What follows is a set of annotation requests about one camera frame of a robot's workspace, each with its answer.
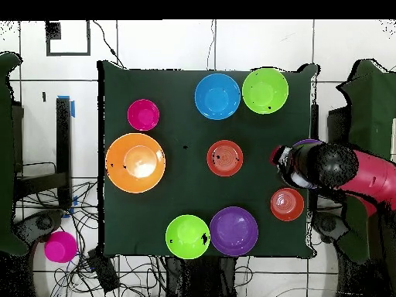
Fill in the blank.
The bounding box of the red-orange bowl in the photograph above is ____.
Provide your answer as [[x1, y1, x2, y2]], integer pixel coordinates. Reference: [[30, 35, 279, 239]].
[[270, 187, 305, 222], [206, 139, 244, 178]]

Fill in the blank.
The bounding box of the blue bowl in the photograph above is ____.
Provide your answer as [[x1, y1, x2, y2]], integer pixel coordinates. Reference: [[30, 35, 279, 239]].
[[193, 73, 241, 121]]

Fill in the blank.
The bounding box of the purple bowl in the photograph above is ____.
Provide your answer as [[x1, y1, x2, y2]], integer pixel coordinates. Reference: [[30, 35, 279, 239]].
[[292, 138, 324, 148], [209, 206, 259, 257]]

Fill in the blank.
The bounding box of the dark green table cloth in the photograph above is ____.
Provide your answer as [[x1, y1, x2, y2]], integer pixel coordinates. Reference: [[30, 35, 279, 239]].
[[97, 60, 319, 259]]

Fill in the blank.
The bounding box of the large orange bowl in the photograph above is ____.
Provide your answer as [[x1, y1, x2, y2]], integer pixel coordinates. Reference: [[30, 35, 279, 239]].
[[105, 132, 167, 194]]

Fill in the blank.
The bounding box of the small green bowl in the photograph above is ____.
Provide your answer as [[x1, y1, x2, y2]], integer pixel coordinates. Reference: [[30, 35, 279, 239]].
[[165, 213, 211, 260]]

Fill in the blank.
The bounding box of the pink bowl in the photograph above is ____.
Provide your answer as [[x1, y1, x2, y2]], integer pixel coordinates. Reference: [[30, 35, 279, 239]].
[[127, 98, 161, 131]]

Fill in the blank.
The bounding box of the large green bowl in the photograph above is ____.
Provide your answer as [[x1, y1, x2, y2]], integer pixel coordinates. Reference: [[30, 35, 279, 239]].
[[241, 67, 289, 115]]

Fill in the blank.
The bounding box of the black power adapter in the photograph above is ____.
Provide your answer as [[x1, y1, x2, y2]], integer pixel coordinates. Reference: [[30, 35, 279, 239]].
[[86, 248, 121, 293]]

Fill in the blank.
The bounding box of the black grey base foot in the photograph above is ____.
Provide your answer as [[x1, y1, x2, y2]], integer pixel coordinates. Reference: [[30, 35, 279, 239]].
[[13, 209, 66, 247], [312, 212, 350, 244]]

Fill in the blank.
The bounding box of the pink cup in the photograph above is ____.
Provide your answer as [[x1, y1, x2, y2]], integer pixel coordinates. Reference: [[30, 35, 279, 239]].
[[43, 230, 78, 264]]

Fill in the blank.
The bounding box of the green cloth covered table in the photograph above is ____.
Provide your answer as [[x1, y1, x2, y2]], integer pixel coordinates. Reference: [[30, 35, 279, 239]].
[[336, 58, 396, 265], [0, 51, 29, 258]]

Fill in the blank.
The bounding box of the black pedestal column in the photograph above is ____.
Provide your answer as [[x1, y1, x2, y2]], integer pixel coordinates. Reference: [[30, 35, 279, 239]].
[[165, 256, 239, 297]]

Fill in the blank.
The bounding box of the black metal stool frame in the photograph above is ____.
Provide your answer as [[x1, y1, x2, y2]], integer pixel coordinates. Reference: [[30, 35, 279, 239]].
[[13, 97, 73, 211]]

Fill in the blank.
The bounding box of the tangle of black cables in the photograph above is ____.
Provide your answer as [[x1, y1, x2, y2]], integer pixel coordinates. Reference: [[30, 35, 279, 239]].
[[13, 160, 254, 297]]

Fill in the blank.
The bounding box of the black cable with connector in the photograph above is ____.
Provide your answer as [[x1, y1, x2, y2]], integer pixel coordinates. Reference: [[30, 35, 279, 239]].
[[92, 19, 125, 70]]

